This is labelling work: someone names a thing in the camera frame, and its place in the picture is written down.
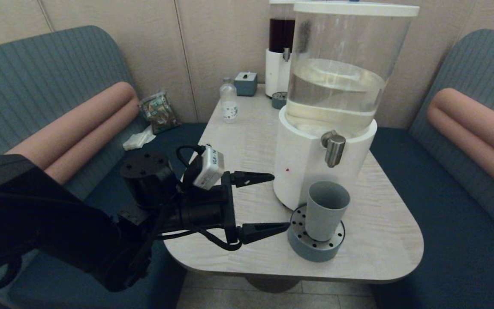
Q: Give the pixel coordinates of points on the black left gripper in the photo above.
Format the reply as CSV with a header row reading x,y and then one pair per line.
x,y
204,212

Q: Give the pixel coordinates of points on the grey plastic cup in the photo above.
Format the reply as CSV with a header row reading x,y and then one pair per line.
x,y
324,219

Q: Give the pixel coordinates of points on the metal dispenser tap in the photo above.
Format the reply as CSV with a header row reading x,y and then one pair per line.
x,y
335,150

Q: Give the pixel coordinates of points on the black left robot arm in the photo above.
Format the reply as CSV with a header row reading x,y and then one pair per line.
x,y
58,223

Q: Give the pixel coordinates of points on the clear water dispenser white base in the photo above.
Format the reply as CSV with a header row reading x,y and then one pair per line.
x,y
302,180

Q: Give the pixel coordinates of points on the blue perforated drip tray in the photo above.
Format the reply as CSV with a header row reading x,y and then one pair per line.
x,y
313,253

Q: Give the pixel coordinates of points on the clear plastic bottle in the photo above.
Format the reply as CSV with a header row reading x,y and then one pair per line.
x,y
229,107

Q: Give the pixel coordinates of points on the small blue drip tray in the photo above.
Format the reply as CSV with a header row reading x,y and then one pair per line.
x,y
279,101

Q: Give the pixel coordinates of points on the blue-grey tissue box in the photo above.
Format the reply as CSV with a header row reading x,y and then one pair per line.
x,y
246,84

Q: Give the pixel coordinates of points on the dark drink dispenser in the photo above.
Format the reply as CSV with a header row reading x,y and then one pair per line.
x,y
278,73

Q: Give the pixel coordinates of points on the crinkled snack bag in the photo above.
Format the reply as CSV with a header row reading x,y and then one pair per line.
x,y
159,113

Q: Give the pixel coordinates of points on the crumpled white tissue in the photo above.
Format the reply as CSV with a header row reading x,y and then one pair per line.
x,y
137,139

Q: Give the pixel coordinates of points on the pink bolster cushion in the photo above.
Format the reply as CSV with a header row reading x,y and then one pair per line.
x,y
478,133
84,124

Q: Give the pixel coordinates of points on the dark blue bench seat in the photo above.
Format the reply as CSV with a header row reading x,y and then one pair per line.
x,y
457,257
37,86

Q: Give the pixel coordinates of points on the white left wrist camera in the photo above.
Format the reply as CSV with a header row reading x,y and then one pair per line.
x,y
208,169

